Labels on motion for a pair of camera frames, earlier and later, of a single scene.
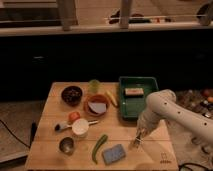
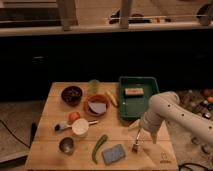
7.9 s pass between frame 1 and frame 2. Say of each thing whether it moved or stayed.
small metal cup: stayed
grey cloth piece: stayed
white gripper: moved
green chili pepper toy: stayed
